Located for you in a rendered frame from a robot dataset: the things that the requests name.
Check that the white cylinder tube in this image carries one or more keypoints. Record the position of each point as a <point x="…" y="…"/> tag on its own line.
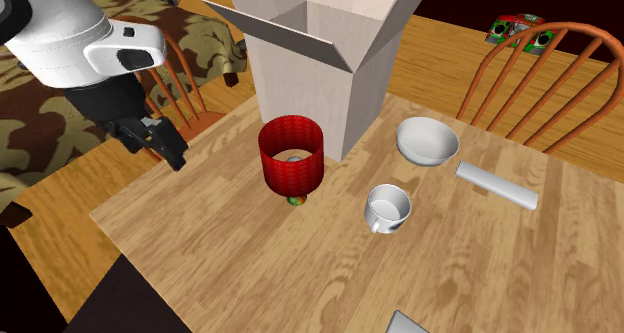
<point x="497" y="184"/>

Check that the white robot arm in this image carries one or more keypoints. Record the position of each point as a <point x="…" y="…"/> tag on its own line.
<point x="58" y="39"/>

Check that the white mug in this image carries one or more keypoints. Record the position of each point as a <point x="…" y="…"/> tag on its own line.
<point x="387" y="210"/>

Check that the grey flat slab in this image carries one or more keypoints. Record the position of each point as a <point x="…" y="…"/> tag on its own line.
<point x="404" y="324"/>

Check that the red shade table lamp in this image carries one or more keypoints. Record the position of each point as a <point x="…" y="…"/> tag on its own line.
<point x="291" y="171"/>

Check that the wooden table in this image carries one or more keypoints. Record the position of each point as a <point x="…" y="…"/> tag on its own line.
<point x="273" y="264"/>

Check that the orange wooden spindle chair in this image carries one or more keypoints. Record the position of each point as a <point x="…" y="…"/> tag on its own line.
<point x="192" y="95"/>
<point x="575" y="59"/>

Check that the green and red box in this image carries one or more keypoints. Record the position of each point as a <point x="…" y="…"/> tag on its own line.
<point x="521" y="30"/>

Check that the camouflage pattern sofa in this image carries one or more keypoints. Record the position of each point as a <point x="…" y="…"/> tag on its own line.
<point x="34" y="127"/>

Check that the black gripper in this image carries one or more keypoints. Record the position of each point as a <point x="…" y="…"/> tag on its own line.
<point x="105" y="100"/>

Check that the white bowl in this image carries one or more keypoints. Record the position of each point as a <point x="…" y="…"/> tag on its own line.
<point x="426" y="142"/>

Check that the open cardboard box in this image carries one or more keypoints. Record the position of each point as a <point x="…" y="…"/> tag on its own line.
<point x="312" y="83"/>

